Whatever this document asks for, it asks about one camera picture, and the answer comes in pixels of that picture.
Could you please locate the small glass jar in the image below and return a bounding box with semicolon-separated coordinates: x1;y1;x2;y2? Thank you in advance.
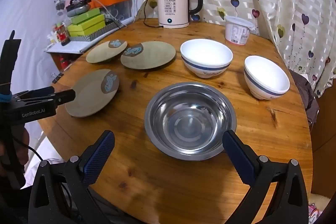
54;0;66;16

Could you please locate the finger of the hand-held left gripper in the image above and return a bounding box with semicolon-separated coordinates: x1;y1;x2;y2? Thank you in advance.
31;89;76;106
14;86;55;101

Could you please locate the dark checked cloth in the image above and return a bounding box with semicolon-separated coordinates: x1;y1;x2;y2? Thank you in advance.
289;69;319;125

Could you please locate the red figurine bottle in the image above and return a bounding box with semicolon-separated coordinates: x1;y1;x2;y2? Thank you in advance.
54;22;71;46

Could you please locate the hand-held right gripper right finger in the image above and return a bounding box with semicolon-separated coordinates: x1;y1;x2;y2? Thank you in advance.
223;130;310;224

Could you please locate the grey chevron pattern box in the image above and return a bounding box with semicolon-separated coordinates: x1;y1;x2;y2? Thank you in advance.
69;21;124;42

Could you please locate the white bowl blue stripe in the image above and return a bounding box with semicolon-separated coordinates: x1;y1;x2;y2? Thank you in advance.
244;55;290;101
180;39;234;79

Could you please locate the wooden cabinet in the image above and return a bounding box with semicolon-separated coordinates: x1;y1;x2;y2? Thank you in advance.
310;88;336;195

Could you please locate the black kettle cable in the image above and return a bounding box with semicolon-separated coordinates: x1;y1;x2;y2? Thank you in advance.
142;0;165;28

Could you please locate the white shelf board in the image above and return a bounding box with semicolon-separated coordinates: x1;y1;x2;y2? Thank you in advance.
43;27;111;54

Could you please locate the stainless steel bowl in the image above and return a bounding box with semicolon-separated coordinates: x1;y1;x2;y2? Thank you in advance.
144;82;237;161

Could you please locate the cream electric kettle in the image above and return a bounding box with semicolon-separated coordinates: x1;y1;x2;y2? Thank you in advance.
154;0;204;29

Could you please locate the grey small appliance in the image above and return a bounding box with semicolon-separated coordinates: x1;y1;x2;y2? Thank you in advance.
66;0;92;17

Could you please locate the red plastic toy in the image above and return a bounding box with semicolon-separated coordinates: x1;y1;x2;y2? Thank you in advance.
56;54;71;69

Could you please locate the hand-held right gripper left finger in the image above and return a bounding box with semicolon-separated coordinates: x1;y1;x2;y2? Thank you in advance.
28;130;116;224

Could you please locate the black binder clip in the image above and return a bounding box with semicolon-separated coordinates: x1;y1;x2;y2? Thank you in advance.
52;72;65;84

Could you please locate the white plastic tub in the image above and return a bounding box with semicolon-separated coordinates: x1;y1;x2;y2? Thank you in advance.
224;16;256;45

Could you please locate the lime green box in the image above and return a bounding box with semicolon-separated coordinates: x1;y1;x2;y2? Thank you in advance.
67;14;106;37

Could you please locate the beige plate blue motif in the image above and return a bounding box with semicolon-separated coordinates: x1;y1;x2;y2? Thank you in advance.
120;41;176;69
65;69;120;118
86;40;128;64

